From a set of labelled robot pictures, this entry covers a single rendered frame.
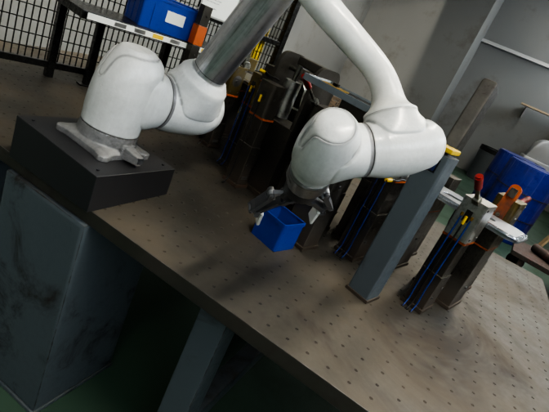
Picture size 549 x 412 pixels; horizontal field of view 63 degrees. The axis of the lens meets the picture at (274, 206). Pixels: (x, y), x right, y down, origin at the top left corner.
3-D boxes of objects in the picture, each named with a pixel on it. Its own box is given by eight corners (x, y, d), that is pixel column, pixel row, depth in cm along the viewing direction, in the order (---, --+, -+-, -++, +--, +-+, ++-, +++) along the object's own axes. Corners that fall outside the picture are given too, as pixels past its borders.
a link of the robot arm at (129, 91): (69, 105, 118) (95, 24, 110) (129, 118, 132) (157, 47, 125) (95, 135, 109) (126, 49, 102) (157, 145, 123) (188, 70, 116)
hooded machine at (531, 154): (531, 205, 928) (569, 150, 882) (533, 210, 876) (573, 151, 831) (497, 188, 950) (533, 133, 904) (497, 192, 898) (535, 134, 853)
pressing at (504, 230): (531, 238, 139) (534, 234, 139) (514, 245, 122) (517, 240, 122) (249, 74, 214) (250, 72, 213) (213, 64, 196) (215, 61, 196)
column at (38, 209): (31, 416, 132) (84, 228, 108) (-33, 354, 141) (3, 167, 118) (111, 365, 159) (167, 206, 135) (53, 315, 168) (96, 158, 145)
